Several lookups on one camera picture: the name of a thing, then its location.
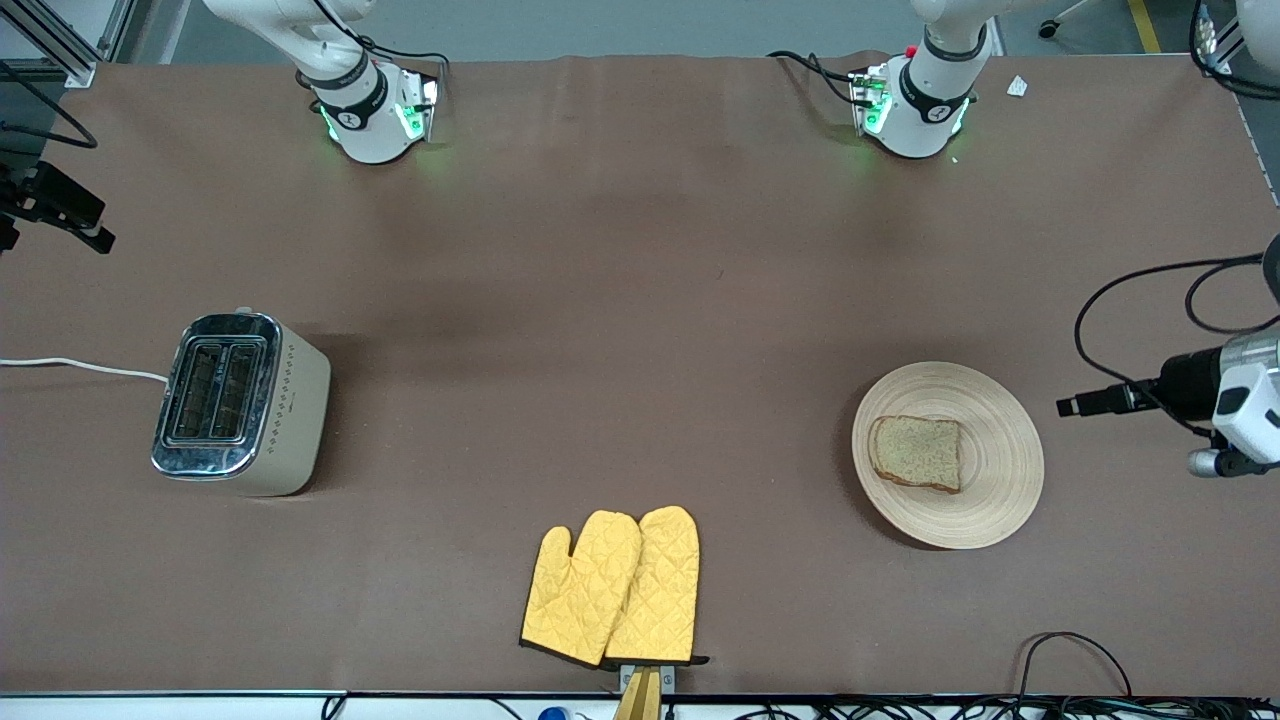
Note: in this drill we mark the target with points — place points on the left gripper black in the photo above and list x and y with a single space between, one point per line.
1186 384

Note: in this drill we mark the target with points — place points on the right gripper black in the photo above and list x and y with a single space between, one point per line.
40 196

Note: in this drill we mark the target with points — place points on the round wooden plate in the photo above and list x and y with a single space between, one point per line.
1000 470

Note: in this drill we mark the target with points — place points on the brown bread slice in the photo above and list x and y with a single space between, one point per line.
915 452

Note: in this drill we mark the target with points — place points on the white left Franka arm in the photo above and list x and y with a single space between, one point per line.
925 110

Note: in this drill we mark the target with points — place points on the beige chrome two-slot toaster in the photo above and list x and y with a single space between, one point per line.
290 420

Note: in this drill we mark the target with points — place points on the small white paper scrap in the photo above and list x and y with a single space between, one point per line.
1017 86

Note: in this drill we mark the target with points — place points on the black caster on white leg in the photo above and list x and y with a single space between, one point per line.
1048 29

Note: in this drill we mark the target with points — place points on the yellow quilted oven mitt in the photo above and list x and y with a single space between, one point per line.
660 590
580 590

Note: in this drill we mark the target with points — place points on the brown table cover mat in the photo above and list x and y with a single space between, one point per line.
640 250

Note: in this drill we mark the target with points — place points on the yellow wedge on grey bracket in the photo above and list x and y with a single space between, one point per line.
640 700

